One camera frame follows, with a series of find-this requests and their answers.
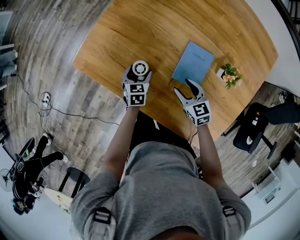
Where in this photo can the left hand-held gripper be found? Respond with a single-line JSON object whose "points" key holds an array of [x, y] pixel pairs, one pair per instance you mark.
{"points": [[137, 95]]}

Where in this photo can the person's right forearm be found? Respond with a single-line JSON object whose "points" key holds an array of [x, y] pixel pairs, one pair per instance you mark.
{"points": [[209, 152]]}

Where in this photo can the black and green board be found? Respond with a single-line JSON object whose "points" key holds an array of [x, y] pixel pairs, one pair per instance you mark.
{"points": [[26, 147]]}

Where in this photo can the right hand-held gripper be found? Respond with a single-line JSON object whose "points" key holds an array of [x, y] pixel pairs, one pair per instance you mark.
{"points": [[199, 112]]}

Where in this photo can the person's black trousers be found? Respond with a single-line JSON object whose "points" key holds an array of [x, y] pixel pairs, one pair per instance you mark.
{"points": [[145, 131]]}

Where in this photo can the black standing fan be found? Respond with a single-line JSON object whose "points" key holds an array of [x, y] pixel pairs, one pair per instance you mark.
{"points": [[5, 180]]}

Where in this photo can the white metal rack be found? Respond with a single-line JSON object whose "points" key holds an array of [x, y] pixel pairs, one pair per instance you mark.
{"points": [[267, 187]]}

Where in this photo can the person's white shoe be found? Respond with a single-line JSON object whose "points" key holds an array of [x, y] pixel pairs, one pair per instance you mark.
{"points": [[156, 124]]}

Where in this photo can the potted plant in white pot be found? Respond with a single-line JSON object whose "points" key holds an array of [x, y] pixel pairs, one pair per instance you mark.
{"points": [[230, 76]]}

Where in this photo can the white power strip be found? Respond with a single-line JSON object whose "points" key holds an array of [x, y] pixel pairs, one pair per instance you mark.
{"points": [[46, 100]]}

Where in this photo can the white handheld fan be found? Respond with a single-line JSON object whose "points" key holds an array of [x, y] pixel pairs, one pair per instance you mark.
{"points": [[140, 68]]}

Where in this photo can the person's left forearm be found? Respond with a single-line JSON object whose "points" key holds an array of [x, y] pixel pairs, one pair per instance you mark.
{"points": [[122, 140]]}

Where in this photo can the blue notebook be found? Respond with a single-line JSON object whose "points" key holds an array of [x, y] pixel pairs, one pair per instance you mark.
{"points": [[194, 63]]}

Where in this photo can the large black office chair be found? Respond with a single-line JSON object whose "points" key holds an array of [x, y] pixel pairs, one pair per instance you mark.
{"points": [[250, 126]]}

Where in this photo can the round light wooden table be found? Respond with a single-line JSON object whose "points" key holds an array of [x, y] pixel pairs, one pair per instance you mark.
{"points": [[56, 195]]}

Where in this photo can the black stool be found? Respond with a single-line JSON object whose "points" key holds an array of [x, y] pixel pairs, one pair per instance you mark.
{"points": [[77, 173]]}

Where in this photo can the person's grey shirt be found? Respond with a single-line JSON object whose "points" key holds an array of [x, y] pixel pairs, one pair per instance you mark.
{"points": [[159, 187]]}

